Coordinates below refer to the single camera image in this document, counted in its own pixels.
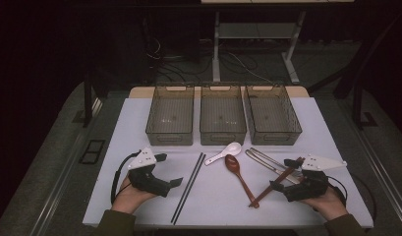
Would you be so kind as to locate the metal table knife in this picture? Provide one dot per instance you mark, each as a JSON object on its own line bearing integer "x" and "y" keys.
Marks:
{"x": 264, "y": 164}

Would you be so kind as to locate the white ceramic spoon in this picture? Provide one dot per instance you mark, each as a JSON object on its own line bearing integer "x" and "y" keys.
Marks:
{"x": 233, "y": 149}

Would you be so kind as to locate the brown wooden spoon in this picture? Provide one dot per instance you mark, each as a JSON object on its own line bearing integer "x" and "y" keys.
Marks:
{"x": 231, "y": 163}

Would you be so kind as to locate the black stand post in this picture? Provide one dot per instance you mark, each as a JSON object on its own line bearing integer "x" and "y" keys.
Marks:
{"x": 357, "y": 105}

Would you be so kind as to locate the brown wooden chopstick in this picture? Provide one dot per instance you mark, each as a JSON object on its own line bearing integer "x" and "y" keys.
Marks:
{"x": 264, "y": 193}

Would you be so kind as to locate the metal fork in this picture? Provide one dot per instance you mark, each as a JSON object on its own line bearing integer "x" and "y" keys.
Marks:
{"x": 267, "y": 158}

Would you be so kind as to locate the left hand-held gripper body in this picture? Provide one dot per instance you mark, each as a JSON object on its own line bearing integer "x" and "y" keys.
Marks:
{"x": 146, "y": 180}

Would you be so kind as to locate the white metal desk frame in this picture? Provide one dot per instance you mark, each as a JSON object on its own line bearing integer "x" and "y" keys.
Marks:
{"x": 216, "y": 49}

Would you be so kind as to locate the black chopstick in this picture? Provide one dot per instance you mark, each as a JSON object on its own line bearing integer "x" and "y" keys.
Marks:
{"x": 188, "y": 183}
{"x": 191, "y": 187}

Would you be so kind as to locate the person's right hand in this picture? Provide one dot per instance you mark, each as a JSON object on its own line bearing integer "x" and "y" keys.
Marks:
{"x": 329, "y": 205}

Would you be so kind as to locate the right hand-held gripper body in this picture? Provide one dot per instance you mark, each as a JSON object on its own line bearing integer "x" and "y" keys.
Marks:
{"x": 310, "y": 188}

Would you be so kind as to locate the translucent grey storage bin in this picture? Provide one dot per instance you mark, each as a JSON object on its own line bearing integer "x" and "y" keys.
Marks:
{"x": 223, "y": 114}
{"x": 272, "y": 114}
{"x": 170, "y": 114}

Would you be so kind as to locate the black rectangular floor frame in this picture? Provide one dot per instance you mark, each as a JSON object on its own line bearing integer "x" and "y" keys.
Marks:
{"x": 92, "y": 151}

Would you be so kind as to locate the person's left hand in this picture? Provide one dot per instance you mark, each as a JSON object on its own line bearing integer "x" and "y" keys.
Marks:
{"x": 126, "y": 198}

